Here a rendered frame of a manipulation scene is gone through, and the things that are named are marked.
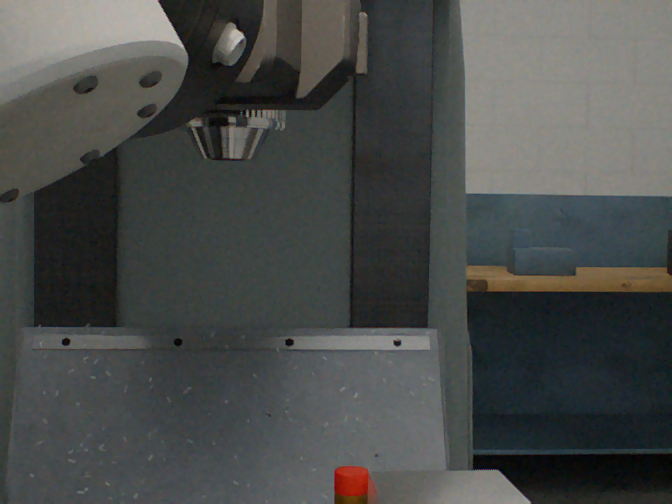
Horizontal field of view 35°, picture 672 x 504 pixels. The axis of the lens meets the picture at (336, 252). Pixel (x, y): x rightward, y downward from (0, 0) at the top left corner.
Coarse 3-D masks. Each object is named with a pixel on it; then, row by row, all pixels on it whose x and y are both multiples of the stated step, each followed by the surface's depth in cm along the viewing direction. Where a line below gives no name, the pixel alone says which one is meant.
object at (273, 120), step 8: (208, 112) 41; (216, 112) 41; (224, 112) 41; (232, 112) 41; (240, 112) 41; (248, 112) 41; (256, 112) 41; (264, 112) 42; (272, 112) 42; (280, 112) 42; (192, 120) 41; (200, 120) 41; (208, 120) 41; (216, 120) 41; (224, 120) 41; (232, 120) 41; (240, 120) 41; (248, 120) 41; (256, 120) 41; (264, 120) 42; (272, 120) 42; (280, 120) 43; (176, 128) 43; (184, 128) 43; (256, 128) 42; (264, 128) 42; (272, 128) 42; (280, 128) 43
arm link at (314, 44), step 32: (224, 0) 28; (256, 0) 31; (288, 0) 35; (320, 0) 37; (352, 0) 37; (224, 32) 29; (256, 32) 31; (288, 32) 35; (320, 32) 37; (352, 32) 37; (192, 64) 28; (224, 64) 29; (256, 64) 33; (288, 64) 35; (320, 64) 37; (352, 64) 38; (192, 96) 30; (224, 96) 37; (256, 96) 37; (288, 96) 37; (320, 96) 38; (160, 128) 31
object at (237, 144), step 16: (192, 128) 42; (208, 128) 42; (224, 128) 42; (240, 128) 42; (208, 144) 42; (224, 144) 42; (240, 144) 42; (256, 144) 43; (224, 160) 44; (240, 160) 44
